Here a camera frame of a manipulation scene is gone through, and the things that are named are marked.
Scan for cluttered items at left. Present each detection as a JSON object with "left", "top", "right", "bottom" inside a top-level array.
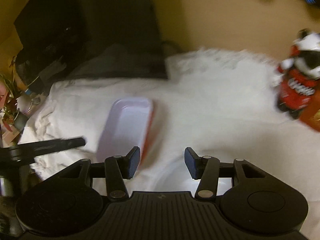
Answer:
[{"left": 1, "top": 57, "right": 44, "bottom": 146}]

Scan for panda figure cola bottle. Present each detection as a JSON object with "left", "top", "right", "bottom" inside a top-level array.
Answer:
[{"left": 276, "top": 29, "right": 319, "bottom": 120}]

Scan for red rectangular tray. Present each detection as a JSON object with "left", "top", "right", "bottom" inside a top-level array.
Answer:
[{"left": 139, "top": 100, "right": 156, "bottom": 166}]

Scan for white textured cloth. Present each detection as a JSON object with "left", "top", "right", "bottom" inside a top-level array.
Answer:
[{"left": 21, "top": 49, "right": 319, "bottom": 239}]

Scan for black GenRobot strap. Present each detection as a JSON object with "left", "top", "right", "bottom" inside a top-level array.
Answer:
[{"left": 0, "top": 137, "right": 86, "bottom": 167}]

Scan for white round bowl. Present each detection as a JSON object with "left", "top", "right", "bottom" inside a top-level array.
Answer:
[{"left": 151, "top": 151, "right": 234, "bottom": 196}]

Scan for lavender rectangular plastic tray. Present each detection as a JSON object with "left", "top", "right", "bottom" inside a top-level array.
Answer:
[{"left": 96, "top": 97, "right": 153, "bottom": 163}]

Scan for red quail eggs bag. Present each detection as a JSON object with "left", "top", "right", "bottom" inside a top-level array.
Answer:
[{"left": 299, "top": 97, "right": 320, "bottom": 132}]

